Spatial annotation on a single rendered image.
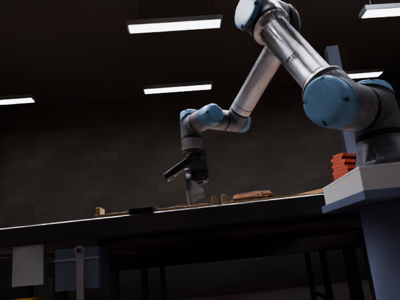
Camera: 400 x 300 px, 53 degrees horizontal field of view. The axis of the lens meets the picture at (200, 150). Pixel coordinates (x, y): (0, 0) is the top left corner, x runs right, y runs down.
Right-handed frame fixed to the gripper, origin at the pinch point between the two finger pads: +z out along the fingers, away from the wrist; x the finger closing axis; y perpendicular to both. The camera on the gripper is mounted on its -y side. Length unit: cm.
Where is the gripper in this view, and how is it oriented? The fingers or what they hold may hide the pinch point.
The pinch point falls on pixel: (189, 206)
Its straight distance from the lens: 142.5
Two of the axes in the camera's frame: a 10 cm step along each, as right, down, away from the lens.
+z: 0.7, 9.6, -2.6
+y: 10.0, -0.7, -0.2
